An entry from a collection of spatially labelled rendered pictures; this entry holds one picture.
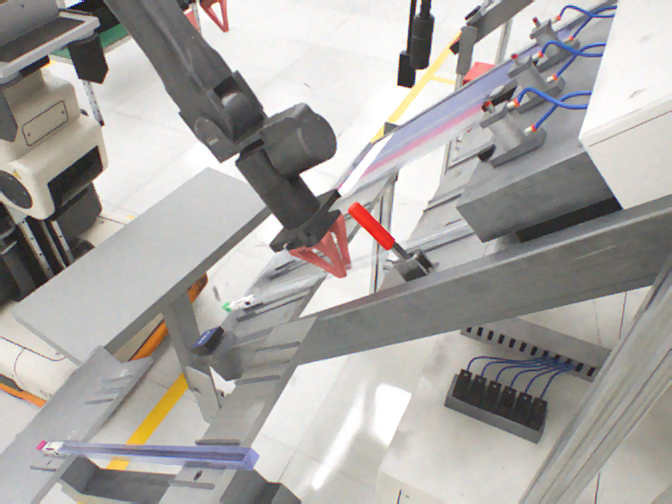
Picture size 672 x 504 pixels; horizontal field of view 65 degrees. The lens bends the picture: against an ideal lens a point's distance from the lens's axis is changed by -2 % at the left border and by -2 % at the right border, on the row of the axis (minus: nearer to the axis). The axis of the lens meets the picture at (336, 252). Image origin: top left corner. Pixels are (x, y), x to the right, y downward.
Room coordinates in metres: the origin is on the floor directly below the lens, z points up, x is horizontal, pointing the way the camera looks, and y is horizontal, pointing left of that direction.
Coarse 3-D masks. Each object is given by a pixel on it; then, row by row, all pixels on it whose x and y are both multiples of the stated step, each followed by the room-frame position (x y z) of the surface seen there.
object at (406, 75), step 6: (402, 54) 0.66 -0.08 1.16; (402, 60) 0.66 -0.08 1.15; (408, 60) 0.65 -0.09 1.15; (402, 66) 0.66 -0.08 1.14; (408, 66) 0.65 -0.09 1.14; (402, 72) 0.66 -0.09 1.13; (408, 72) 0.65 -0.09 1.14; (414, 72) 0.65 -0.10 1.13; (402, 78) 0.66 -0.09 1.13; (408, 78) 0.65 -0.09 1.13; (414, 78) 0.65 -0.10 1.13; (402, 84) 0.65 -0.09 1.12; (408, 84) 0.65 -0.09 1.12; (414, 84) 0.66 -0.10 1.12
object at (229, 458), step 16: (64, 448) 0.31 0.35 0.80; (80, 448) 0.29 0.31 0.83; (96, 448) 0.28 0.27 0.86; (112, 448) 0.27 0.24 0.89; (128, 448) 0.25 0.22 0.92; (144, 448) 0.24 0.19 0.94; (160, 448) 0.23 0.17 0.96; (176, 448) 0.22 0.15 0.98; (192, 448) 0.22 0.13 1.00; (208, 448) 0.21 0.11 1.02; (224, 448) 0.20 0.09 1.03; (240, 448) 0.19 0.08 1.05; (176, 464) 0.21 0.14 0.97; (192, 464) 0.20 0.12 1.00; (208, 464) 0.19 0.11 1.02; (224, 464) 0.19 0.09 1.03; (240, 464) 0.18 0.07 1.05
